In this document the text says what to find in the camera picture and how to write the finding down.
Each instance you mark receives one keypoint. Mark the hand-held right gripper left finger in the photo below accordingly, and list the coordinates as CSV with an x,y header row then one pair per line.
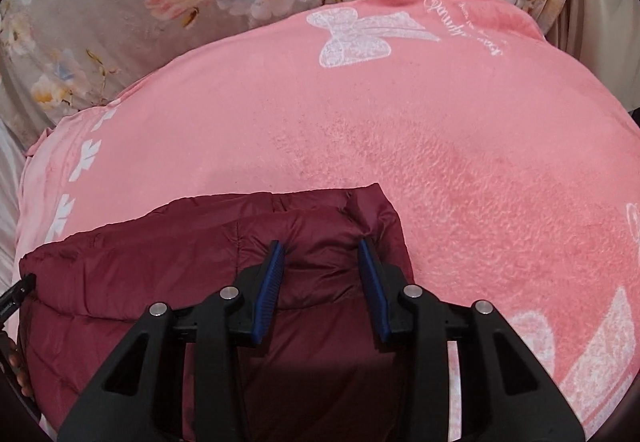
x,y
267,292

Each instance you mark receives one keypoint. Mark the person's left hand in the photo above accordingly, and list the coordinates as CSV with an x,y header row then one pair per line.
x,y
15,362

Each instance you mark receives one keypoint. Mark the white curtain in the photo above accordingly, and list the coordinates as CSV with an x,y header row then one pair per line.
x,y
600,21
7,182

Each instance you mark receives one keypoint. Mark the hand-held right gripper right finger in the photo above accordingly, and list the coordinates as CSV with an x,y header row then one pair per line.
x,y
375,292

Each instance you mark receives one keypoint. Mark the grey floral quilt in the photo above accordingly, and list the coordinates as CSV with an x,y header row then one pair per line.
x,y
100,21

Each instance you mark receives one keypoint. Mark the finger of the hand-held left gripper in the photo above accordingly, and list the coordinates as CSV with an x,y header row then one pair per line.
x,y
20,289

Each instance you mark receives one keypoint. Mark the maroon puffer jacket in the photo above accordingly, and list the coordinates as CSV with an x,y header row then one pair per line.
x,y
150,262

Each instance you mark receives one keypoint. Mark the pink bow-print blanket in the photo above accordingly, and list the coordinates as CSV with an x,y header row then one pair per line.
x,y
350,121

